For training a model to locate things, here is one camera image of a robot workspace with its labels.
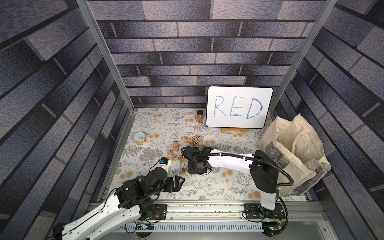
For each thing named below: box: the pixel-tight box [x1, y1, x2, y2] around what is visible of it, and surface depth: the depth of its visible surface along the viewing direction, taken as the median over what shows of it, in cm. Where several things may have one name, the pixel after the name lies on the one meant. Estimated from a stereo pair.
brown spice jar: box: [196, 110, 204, 124], surface depth 109 cm
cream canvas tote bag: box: [258, 113, 332, 197], surface depth 74 cm
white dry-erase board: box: [205, 86, 274, 129], surface depth 97 cm
